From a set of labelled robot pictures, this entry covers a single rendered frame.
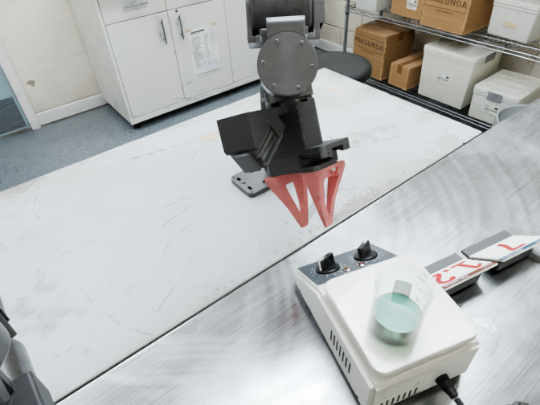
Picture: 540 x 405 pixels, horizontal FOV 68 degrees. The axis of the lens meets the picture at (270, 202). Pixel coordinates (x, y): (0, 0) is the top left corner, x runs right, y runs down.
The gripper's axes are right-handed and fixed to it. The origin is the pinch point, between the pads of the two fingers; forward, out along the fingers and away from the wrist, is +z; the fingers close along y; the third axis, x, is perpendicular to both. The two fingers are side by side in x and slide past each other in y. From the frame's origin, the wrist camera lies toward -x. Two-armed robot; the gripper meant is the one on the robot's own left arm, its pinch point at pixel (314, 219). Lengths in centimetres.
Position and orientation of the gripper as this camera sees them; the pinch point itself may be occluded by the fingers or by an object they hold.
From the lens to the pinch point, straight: 50.0
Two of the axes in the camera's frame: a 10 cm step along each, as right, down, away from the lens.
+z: 2.2, 9.6, 1.8
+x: 6.0, -2.8, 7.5
